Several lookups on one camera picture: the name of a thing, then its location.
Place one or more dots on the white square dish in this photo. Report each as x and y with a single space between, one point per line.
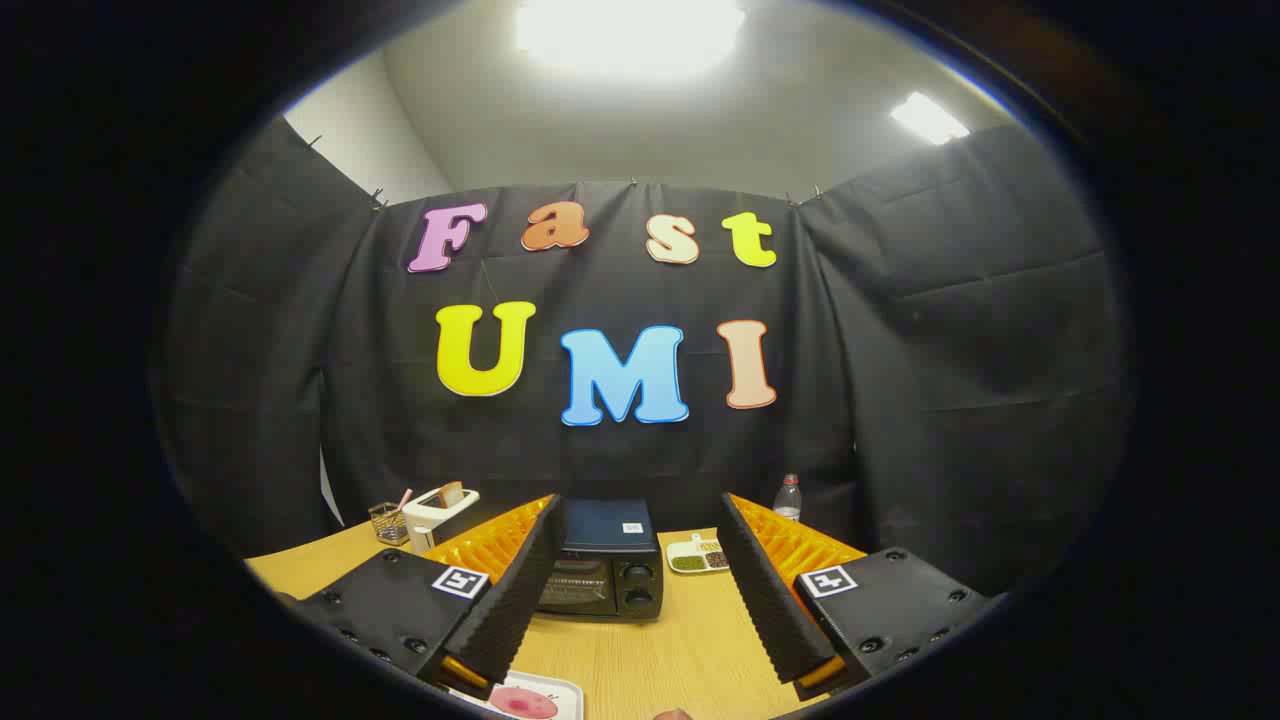
565 690

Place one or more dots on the black toaster oven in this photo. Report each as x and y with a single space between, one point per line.
610 560

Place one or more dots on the black backdrop cloth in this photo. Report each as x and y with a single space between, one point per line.
900 350

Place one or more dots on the pink round ham slice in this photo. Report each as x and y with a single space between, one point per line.
525 704

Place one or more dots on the brown bread slice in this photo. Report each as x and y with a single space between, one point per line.
452 493

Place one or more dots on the white divided grain dish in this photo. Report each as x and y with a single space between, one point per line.
690 561

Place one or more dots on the white pop-up toaster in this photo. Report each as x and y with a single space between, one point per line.
430 517

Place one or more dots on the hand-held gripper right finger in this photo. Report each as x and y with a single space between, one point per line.
765 600

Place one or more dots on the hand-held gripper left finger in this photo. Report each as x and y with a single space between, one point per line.
520 590

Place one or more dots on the small ceiling light panel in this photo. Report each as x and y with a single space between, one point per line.
928 118

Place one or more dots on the clear plastic water bottle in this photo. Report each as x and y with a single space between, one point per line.
788 502

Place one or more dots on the large ceiling light panel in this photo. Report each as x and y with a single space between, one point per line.
630 35

